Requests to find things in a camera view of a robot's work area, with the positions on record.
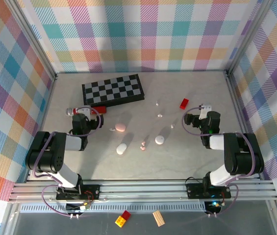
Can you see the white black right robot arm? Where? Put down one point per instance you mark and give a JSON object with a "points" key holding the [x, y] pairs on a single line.
{"points": [[241, 156]]}

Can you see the red toy brick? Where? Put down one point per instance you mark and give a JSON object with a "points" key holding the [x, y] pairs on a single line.
{"points": [[184, 103]]}

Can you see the small red building brick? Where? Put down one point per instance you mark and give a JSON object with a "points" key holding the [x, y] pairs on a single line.
{"points": [[126, 214]]}

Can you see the black right power board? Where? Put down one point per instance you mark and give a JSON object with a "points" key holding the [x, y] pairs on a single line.
{"points": [[213, 206]]}

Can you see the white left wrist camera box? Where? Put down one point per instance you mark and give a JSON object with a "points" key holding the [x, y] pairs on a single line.
{"points": [[85, 111]]}

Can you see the black power board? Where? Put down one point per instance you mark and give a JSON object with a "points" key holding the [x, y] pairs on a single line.
{"points": [[78, 207], [213, 206]]}

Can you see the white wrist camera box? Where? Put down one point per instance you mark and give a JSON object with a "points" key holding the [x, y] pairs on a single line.
{"points": [[205, 110], [85, 111]]}

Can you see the white oval earbud case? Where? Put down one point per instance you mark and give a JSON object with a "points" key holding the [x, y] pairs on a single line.
{"points": [[121, 149]]}

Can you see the wooden block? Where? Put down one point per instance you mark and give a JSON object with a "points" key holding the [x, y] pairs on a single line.
{"points": [[158, 218]]}

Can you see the white round earbud case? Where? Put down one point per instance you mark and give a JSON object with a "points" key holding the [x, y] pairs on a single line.
{"points": [[159, 139]]}

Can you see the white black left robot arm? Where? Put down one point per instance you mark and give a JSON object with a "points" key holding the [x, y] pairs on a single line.
{"points": [[43, 156]]}

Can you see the aluminium frame post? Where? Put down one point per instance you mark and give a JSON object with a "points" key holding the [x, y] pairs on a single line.
{"points": [[33, 39], [247, 36]]}

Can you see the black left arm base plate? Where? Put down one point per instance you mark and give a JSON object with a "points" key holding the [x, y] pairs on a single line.
{"points": [[91, 189]]}

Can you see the yellow building brick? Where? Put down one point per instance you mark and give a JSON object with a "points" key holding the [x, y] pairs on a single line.
{"points": [[120, 221]]}

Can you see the black grey folding chessboard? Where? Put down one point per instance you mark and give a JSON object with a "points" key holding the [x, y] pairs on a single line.
{"points": [[113, 89]]}

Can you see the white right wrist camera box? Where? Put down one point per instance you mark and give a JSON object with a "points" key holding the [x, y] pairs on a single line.
{"points": [[205, 110]]}

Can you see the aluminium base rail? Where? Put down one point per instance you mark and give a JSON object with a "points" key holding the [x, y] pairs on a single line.
{"points": [[140, 189]]}

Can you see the black left power board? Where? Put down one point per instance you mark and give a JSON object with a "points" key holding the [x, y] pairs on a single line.
{"points": [[78, 207]]}

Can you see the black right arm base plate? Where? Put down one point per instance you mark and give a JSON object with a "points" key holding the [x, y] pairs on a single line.
{"points": [[194, 192]]}

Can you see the red glitter toy microphone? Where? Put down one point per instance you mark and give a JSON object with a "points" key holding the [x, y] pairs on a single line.
{"points": [[69, 112]]}

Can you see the pink earbud charging case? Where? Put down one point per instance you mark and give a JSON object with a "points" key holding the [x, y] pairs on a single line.
{"points": [[120, 127]]}

